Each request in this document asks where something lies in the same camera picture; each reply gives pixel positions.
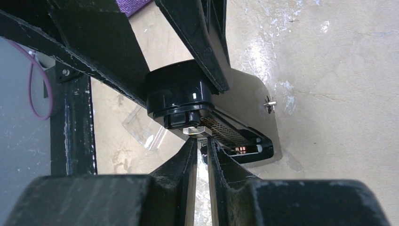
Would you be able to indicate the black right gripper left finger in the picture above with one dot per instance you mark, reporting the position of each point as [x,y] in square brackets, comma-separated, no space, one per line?
[165,197]

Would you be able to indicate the purple glitter microphone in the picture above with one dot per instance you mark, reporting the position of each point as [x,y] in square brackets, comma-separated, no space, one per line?
[129,7]

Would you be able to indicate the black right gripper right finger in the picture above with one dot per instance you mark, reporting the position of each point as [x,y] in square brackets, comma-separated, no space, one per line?
[240,198]

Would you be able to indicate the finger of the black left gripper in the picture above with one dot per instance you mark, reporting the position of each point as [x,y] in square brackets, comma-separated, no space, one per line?
[201,26]
[91,36]

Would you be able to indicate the black metronome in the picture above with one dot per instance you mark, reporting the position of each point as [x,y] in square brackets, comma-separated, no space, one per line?
[242,120]

